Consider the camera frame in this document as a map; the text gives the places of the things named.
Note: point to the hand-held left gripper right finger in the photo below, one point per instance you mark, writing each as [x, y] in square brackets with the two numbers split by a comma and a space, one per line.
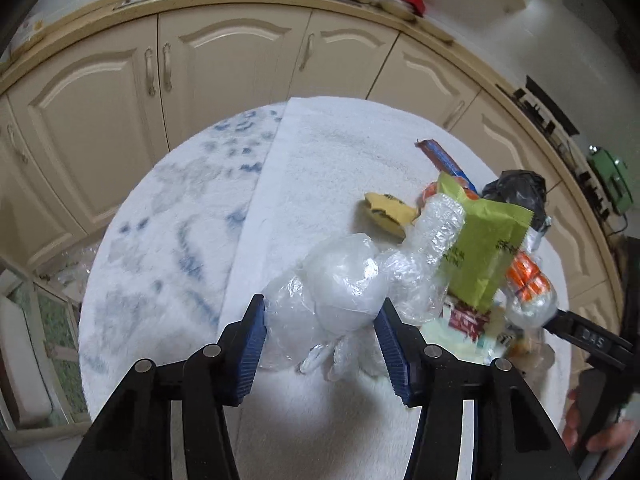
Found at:
[395, 355]

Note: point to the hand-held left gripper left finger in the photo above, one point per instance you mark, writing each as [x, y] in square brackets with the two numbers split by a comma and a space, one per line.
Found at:
[250, 350]

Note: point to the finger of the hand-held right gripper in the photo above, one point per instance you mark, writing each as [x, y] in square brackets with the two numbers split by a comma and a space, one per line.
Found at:
[587, 337]

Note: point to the red white green packet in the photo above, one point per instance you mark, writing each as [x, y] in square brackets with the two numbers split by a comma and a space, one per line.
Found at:
[465, 322]

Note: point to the clear plastic bag bundle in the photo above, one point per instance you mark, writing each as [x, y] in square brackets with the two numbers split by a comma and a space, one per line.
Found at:
[340, 280]

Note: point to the clear plastic wrap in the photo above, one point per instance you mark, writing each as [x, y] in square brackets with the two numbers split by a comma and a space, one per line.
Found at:
[430, 240]

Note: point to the green snack packet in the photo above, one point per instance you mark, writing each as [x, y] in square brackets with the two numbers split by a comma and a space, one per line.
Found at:
[480, 240]

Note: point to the black plastic bag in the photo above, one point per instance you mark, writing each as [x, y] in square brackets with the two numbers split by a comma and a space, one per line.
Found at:
[520, 190]

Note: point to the person's right hand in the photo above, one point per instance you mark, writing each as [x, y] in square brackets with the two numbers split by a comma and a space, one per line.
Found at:
[607, 440]

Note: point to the blue patterned white cloth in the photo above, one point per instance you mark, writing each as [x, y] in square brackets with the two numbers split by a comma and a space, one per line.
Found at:
[175, 240]

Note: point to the golden yellow wrapper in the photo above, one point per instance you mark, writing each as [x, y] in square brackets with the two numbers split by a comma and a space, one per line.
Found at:
[385, 207]

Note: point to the green countertop appliance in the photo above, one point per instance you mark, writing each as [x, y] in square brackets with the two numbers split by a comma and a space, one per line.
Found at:
[612, 180]

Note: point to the blue brown snack wrapper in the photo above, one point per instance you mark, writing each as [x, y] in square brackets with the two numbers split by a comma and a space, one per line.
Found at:
[440, 157]

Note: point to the black gas stove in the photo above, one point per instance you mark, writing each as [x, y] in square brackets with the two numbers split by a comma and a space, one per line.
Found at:
[547, 107]

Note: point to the cream kitchen base cabinets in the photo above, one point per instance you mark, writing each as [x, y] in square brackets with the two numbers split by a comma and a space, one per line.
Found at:
[100, 135]

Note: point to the white metal frame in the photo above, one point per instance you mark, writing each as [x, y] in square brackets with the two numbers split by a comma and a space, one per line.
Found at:
[30, 320]

